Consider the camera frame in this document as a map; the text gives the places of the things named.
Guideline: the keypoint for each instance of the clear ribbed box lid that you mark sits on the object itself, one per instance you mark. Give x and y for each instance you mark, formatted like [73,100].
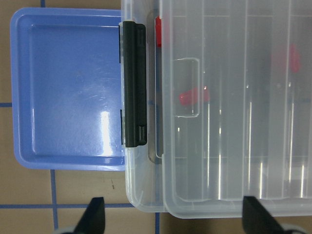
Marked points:
[254,136]

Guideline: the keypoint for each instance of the black box latch handle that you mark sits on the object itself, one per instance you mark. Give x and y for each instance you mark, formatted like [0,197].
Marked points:
[133,56]

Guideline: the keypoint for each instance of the clear plastic storage box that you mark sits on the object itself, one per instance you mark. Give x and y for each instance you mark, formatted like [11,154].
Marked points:
[143,164]

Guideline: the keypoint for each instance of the blue plastic tray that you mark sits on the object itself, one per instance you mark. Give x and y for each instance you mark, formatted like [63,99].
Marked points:
[66,89]

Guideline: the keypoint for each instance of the red block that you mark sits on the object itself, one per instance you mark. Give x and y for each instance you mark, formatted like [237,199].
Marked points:
[158,31]
[290,57]
[193,96]

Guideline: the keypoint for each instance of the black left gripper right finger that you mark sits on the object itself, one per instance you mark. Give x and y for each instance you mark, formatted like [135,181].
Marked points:
[257,220]

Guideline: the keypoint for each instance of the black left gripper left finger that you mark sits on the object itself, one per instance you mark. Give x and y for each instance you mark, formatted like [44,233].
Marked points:
[92,221]

